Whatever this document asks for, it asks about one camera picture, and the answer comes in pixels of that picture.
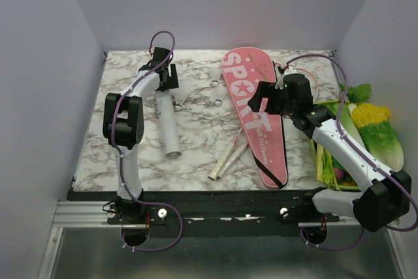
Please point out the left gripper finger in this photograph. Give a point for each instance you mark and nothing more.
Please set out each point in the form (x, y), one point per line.
(162, 80)
(172, 77)

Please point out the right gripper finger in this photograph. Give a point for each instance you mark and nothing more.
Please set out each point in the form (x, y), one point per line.
(255, 102)
(266, 87)

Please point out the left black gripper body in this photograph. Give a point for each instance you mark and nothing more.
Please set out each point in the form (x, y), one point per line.
(165, 69)

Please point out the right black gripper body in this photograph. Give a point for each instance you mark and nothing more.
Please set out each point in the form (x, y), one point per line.
(277, 104)

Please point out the white shuttlecock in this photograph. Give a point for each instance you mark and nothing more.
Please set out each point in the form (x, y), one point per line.
(179, 99)
(221, 95)
(215, 74)

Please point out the white shuttlecock tube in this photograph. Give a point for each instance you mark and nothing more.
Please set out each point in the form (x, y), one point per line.
(167, 123)

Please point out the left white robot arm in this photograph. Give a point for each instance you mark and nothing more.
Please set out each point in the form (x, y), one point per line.
(123, 127)

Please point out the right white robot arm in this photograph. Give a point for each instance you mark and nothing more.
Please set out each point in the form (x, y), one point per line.
(384, 194)

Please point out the pink badminton racket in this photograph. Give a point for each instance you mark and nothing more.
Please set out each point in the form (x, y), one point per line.
(226, 156)

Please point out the white green bok choy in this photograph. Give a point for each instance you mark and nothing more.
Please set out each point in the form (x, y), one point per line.
(349, 126)

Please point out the green leafy vegetable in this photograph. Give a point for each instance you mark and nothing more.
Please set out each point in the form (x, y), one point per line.
(359, 94)

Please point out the green vegetable basket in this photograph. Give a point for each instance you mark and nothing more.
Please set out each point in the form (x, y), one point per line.
(331, 172)

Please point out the yellow green napa cabbage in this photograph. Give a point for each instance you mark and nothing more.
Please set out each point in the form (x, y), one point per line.
(378, 136)

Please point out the black mounting base plate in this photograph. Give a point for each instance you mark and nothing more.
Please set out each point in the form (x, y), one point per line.
(226, 214)

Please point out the aluminium rail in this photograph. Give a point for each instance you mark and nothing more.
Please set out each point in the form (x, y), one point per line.
(79, 214)

